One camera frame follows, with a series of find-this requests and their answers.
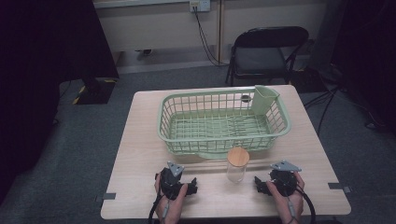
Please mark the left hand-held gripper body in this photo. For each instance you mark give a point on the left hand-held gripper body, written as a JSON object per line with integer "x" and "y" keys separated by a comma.
{"x": 169, "y": 183}

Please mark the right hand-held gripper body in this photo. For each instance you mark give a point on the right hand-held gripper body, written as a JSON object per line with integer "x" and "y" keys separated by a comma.
{"x": 285, "y": 182}

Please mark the glass jar with wooden lid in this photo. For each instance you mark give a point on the glass jar with wooden lid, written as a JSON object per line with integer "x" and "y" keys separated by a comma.
{"x": 237, "y": 161}

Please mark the green plastic basket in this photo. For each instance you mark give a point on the green plastic basket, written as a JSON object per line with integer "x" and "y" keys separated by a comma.
{"x": 218, "y": 126}

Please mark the person's left hand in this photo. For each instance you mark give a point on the person's left hand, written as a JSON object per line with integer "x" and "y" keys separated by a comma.
{"x": 172, "y": 210}

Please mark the person's right hand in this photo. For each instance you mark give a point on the person's right hand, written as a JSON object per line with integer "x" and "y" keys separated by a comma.
{"x": 291, "y": 210}

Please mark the green plastic cutlery holder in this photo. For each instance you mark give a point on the green plastic cutlery holder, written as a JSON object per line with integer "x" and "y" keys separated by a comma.
{"x": 263, "y": 99}

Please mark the dark round table grommet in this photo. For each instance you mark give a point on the dark round table grommet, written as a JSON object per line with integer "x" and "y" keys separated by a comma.
{"x": 246, "y": 98}

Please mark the black stand base yellow tape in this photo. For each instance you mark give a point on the black stand base yellow tape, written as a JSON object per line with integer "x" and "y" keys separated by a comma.
{"x": 93, "y": 91}

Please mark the black folding chair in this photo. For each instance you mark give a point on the black folding chair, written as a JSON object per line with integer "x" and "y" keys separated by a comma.
{"x": 261, "y": 57}

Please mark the black curtain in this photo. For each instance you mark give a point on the black curtain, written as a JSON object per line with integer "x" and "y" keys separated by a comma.
{"x": 365, "y": 56}
{"x": 40, "y": 77}

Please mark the grey table bracket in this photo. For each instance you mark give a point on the grey table bracket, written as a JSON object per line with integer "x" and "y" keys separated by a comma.
{"x": 107, "y": 196}
{"x": 337, "y": 186}

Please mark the white wall outlet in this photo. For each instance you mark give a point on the white wall outlet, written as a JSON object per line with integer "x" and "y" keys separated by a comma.
{"x": 200, "y": 5}

